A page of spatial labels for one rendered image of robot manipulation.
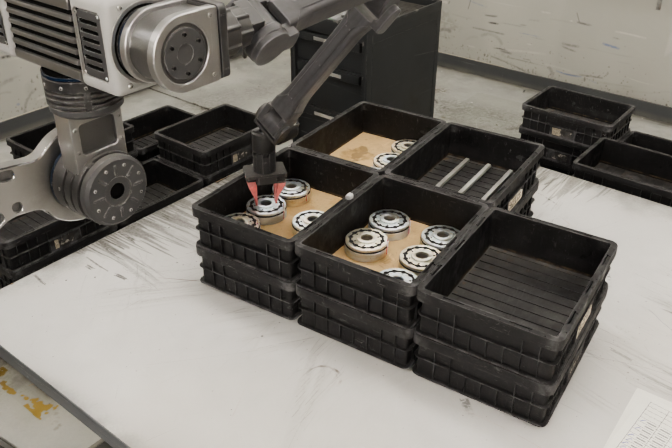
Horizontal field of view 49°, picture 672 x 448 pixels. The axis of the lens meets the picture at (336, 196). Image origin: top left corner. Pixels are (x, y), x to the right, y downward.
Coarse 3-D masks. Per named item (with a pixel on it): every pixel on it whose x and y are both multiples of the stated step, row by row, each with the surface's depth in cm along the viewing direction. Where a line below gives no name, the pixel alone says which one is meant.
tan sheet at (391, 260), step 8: (416, 224) 186; (424, 224) 187; (416, 232) 183; (400, 240) 180; (408, 240) 180; (416, 240) 180; (344, 248) 177; (392, 248) 177; (400, 248) 177; (344, 256) 174; (392, 256) 174; (360, 264) 171; (368, 264) 171; (376, 264) 171; (384, 264) 171; (392, 264) 171
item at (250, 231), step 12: (276, 156) 198; (312, 156) 198; (360, 168) 192; (240, 180) 187; (372, 180) 186; (216, 192) 180; (192, 204) 175; (336, 204) 175; (204, 216) 172; (216, 216) 170; (324, 216) 170; (228, 228) 169; (240, 228) 167; (252, 228) 166; (264, 240) 164; (276, 240) 162; (288, 240) 161
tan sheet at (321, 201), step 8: (312, 192) 201; (320, 192) 201; (312, 200) 197; (320, 200) 197; (328, 200) 197; (336, 200) 197; (288, 208) 193; (296, 208) 193; (304, 208) 193; (312, 208) 193; (320, 208) 193; (328, 208) 193; (288, 216) 190; (280, 224) 186; (288, 224) 186; (272, 232) 183; (280, 232) 183; (288, 232) 183
